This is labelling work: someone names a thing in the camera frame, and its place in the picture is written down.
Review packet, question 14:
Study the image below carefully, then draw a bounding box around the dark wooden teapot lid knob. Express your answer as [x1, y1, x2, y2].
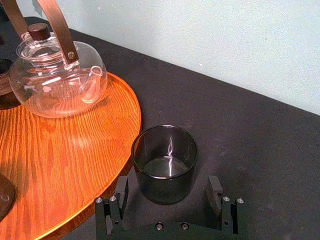
[27, 23, 51, 40]

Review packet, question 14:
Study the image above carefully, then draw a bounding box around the brown teapot handle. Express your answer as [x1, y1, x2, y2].
[1, 0, 79, 66]

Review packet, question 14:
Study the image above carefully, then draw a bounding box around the black table cloth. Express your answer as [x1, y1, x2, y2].
[0, 16, 320, 240]

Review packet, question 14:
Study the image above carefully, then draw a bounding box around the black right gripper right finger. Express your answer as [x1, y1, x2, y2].
[206, 175, 246, 235]

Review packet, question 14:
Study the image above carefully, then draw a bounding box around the round orange wooden tray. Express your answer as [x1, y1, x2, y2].
[0, 71, 142, 240]

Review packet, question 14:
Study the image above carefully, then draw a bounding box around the clear glass teapot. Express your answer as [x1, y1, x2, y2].
[9, 31, 109, 119]

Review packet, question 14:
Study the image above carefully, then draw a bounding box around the dark smoked glass tumbler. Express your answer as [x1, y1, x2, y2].
[130, 125, 200, 205]

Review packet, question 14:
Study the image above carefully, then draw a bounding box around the dark glass with wooden base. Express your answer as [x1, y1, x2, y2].
[0, 58, 16, 97]

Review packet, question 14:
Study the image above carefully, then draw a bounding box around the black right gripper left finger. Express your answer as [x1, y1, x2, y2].
[94, 175, 130, 236]

